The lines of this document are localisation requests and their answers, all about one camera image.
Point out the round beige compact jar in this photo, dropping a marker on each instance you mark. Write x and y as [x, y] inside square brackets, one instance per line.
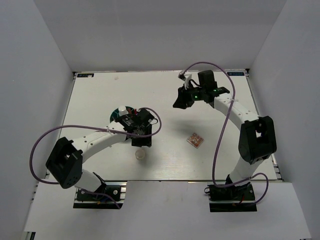
[140, 154]

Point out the eyeshadow palette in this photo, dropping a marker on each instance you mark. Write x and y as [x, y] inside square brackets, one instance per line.
[195, 140]

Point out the white pink blue bottle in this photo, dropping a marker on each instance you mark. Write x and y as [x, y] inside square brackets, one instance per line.
[122, 110]

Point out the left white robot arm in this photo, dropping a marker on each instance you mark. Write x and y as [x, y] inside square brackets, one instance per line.
[66, 159]

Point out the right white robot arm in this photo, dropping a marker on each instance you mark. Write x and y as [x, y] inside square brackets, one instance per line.
[257, 139]

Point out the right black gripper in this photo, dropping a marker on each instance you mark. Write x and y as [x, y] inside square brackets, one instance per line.
[182, 98]

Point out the teal round organizer container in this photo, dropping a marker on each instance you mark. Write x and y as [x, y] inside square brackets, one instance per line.
[115, 114]

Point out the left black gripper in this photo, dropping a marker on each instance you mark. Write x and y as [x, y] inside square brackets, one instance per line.
[146, 141]

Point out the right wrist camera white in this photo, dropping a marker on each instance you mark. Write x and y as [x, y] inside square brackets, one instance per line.
[186, 77]

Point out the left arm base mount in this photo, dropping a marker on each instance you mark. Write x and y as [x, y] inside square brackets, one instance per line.
[113, 198]

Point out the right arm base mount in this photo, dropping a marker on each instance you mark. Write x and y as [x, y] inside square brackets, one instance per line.
[231, 199]

